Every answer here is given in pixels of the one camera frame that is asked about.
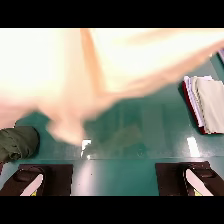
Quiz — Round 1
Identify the cream shirt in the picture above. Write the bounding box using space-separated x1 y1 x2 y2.
0 28 224 146

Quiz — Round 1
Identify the dark green garment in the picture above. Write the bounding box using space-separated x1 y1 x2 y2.
0 125 41 164

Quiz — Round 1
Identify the beige garment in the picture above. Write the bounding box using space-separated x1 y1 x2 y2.
194 77 224 135

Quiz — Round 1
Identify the purple garment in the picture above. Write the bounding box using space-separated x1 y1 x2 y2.
217 48 224 65

